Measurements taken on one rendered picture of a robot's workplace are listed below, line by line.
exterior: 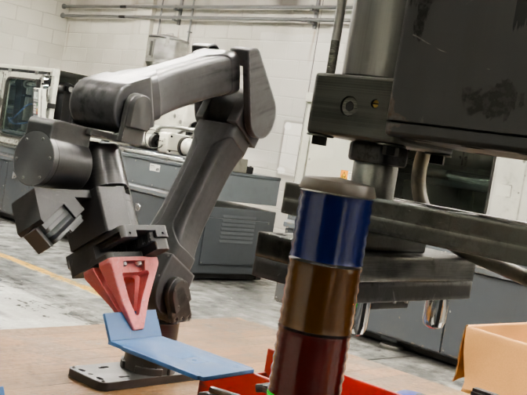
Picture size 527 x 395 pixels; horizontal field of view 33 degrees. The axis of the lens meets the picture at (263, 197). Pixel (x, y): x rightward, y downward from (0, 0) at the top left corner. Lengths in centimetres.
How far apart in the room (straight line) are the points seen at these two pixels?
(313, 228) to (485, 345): 273
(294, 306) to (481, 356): 273
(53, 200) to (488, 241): 46
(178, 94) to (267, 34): 908
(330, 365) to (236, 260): 758
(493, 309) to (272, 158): 453
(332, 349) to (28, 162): 56
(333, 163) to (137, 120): 570
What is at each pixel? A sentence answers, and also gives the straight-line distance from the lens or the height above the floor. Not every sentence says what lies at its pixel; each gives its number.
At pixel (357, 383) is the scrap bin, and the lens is 107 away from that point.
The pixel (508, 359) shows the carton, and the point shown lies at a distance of 311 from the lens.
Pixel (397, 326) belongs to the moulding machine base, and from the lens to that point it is 622.
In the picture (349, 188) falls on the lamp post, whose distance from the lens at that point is 44.
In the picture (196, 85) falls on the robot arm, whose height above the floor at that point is 127.
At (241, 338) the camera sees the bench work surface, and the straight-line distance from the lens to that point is 147.
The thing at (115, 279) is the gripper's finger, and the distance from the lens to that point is 95.
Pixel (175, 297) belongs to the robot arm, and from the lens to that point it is 110.
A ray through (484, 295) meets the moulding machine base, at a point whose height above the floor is 53.
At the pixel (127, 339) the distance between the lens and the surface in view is 95.
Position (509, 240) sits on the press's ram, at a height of 117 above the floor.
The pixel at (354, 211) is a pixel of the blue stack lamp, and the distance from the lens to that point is 44.
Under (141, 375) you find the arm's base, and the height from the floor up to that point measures 91.
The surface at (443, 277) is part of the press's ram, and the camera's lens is 77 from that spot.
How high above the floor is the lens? 121
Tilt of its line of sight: 3 degrees down
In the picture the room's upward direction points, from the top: 9 degrees clockwise
